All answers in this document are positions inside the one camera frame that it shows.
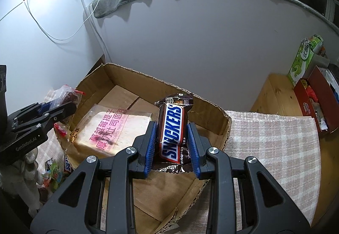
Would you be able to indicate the wooden table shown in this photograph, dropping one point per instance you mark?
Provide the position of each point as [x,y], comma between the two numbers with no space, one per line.
[275,93]

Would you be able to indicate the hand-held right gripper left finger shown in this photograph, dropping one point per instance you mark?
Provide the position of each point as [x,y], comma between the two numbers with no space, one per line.
[150,145]

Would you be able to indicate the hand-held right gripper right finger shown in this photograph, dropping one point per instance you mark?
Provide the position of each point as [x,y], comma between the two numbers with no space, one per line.
[192,149]

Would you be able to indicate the small chocolate bar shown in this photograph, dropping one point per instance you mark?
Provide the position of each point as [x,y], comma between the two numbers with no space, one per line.
[68,164]

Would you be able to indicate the green tissue pack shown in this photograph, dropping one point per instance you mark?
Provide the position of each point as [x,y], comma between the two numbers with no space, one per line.
[302,62]

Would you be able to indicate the red cardboard box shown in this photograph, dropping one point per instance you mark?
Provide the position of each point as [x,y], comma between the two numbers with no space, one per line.
[323,93]

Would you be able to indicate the small dark candy packet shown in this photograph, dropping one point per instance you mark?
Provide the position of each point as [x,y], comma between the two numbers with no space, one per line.
[49,165]

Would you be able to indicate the clear bag of brown snack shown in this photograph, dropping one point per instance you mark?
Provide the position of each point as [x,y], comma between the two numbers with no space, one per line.
[70,95]

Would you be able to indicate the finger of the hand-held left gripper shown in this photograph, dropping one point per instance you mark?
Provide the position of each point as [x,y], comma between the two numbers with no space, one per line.
[53,115]
[45,105]

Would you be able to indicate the brown chocolate bar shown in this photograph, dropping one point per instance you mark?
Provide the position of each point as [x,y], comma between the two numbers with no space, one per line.
[172,130]

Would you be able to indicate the light green snack packet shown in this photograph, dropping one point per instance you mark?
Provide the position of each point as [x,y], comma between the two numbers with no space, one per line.
[57,173]

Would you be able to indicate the pink checked cloth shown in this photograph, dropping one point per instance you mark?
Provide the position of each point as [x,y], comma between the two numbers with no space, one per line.
[270,149]

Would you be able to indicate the sliced bread package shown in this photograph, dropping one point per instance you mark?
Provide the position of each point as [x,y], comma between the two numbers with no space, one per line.
[106,130]

